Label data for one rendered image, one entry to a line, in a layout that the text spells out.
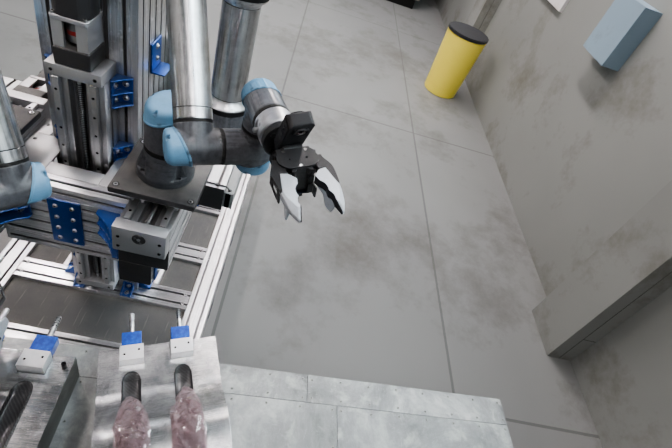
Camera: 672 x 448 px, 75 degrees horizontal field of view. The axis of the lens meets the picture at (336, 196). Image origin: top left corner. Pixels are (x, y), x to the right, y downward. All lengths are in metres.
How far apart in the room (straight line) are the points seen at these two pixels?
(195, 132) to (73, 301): 1.29
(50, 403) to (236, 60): 0.81
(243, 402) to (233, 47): 0.84
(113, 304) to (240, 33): 1.31
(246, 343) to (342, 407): 1.01
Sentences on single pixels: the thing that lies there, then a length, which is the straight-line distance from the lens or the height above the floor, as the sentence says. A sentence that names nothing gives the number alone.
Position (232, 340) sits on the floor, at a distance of 2.18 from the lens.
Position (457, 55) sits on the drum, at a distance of 4.66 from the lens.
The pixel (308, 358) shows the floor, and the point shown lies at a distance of 2.21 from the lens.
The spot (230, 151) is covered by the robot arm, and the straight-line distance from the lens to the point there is 0.90.
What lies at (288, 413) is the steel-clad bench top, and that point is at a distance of 1.21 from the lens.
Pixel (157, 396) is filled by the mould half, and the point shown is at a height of 0.86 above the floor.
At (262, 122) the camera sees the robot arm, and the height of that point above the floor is 1.45.
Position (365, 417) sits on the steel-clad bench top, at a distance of 1.27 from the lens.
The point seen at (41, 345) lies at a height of 0.90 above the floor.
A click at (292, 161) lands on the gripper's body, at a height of 1.46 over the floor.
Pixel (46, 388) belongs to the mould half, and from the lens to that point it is 1.13.
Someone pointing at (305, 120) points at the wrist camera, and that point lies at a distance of 0.69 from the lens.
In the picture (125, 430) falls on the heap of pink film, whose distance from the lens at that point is 1.05.
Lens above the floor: 1.91
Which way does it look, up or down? 40 degrees down
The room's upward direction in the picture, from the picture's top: 22 degrees clockwise
